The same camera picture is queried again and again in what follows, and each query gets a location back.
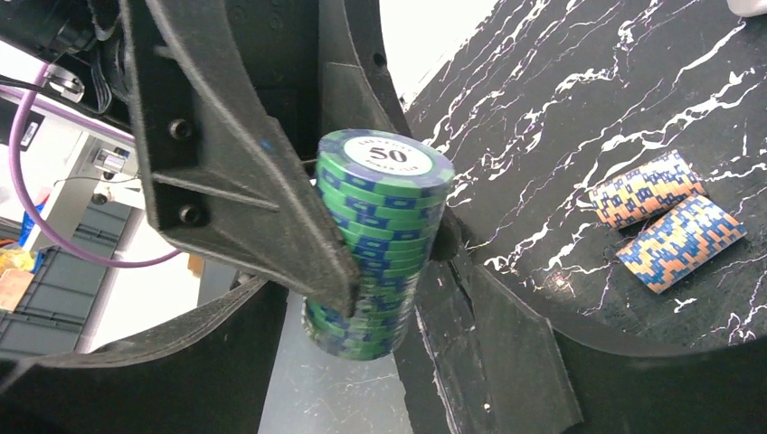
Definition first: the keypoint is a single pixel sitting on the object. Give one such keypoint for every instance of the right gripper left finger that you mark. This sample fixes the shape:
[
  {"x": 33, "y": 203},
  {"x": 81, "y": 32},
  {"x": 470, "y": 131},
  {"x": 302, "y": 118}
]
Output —
[{"x": 205, "y": 371}]

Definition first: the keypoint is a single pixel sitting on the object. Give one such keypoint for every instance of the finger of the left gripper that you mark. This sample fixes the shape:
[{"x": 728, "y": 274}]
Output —
[
  {"x": 355, "y": 86},
  {"x": 220, "y": 176}
]

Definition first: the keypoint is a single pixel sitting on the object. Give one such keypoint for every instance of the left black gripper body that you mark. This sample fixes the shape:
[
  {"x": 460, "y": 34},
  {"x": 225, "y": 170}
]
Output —
[{"x": 277, "y": 41}]

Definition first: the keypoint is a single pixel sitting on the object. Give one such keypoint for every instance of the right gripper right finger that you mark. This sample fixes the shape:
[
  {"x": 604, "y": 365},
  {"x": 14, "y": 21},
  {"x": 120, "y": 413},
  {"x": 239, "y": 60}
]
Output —
[{"x": 584, "y": 348}]

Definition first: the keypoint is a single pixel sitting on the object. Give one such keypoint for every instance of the green blue chip stack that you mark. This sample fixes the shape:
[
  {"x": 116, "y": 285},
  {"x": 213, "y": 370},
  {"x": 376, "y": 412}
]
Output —
[{"x": 387, "y": 194}]

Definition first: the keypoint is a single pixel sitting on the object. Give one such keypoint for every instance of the grey plastic storage crate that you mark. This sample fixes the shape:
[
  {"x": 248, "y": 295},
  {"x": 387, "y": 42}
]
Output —
[{"x": 54, "y": 309}]

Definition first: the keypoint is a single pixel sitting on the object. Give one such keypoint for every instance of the orange white chip stack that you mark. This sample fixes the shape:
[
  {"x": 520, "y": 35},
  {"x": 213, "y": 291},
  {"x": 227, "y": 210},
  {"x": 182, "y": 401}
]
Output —
[{"x": 646, "y": 191}]

